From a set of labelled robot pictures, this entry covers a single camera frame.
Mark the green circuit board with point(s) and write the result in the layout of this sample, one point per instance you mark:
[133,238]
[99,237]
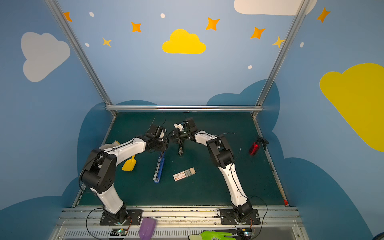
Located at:
[244,233]
[119,232]

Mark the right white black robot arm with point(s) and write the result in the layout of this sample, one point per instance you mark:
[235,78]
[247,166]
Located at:
[223,158]

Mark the right green circuit board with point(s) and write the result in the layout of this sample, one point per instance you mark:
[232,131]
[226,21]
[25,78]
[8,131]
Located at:
[244,233]

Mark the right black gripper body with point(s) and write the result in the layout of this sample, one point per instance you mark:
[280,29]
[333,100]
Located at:
[181,139]

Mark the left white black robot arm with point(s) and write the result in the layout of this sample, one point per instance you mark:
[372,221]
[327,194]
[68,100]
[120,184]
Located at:
[99,171]

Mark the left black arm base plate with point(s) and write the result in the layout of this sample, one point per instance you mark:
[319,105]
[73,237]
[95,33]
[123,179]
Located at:
[133,216]

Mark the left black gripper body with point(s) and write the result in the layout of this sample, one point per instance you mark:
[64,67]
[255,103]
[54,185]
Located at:
[163,142]

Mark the aluminium frame rear crossbar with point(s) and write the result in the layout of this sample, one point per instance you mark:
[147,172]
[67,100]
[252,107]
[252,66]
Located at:
[143,108]

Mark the aluminium front rail bed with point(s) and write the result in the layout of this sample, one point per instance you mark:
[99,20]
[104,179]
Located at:
[177,223]

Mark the white knit work glove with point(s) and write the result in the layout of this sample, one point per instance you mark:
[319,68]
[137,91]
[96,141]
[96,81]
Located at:
[109,146]

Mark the black stapler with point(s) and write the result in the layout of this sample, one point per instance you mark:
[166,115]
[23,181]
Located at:
[181,149]

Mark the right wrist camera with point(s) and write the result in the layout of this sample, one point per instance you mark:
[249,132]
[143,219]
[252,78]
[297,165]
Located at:
[190,126]

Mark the aluminium frame right post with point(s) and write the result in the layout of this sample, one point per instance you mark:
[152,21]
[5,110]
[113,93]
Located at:
[291,34]

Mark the yellow plastic scoop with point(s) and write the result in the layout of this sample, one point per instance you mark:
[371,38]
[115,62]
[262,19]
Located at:
[129,164]

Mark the aluminium frame post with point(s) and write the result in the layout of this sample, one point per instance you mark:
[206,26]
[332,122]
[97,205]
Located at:
[291,34]
[64,24]

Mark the red spray bottle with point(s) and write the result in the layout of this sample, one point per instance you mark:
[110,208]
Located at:
[260,142]

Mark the left green circuit board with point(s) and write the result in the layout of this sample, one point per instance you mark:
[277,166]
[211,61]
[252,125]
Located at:
[119,232]

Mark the green work glove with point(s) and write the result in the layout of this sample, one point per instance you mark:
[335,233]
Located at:
[214,235]

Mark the aluminium frame left post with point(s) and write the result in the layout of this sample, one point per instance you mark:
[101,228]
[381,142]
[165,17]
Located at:
[64,24]

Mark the red white staple box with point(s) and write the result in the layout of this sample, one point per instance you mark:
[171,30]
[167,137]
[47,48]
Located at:
[184,174]

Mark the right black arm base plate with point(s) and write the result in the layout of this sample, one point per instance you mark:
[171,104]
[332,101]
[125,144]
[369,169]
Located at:
[227,217]

